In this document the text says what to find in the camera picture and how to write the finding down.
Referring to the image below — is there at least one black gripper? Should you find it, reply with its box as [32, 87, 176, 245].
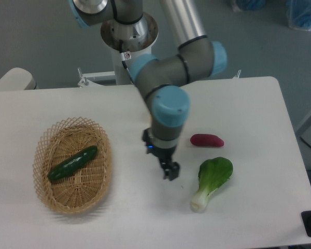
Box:
[142, 129, 180, 181]

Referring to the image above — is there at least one dark green cucumber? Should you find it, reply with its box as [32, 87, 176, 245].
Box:
[47, 145, 98, 182]

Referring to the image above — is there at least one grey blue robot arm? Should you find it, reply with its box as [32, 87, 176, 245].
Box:
[69, 1, 227, 180]

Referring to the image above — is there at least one woven wicker basket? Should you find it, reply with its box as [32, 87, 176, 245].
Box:
[33, 117, 112, 214]

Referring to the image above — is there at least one purple sweet potato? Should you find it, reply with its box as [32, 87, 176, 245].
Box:
[190, 133, 224, 147]

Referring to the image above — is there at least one green bok choy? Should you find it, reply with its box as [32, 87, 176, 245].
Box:
[190, 157, 233, 213]

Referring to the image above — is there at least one white chair armrest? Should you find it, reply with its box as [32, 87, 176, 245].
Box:
[0, 67, 38, 92]

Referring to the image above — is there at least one blue plastic bag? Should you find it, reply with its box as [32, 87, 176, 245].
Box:
[286, 1, 311, 31]

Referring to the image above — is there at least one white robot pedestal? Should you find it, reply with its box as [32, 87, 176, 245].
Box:
[78, 13, 158, 87]

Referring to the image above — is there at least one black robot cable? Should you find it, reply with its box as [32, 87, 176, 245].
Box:
[118, 38, 135, 85]

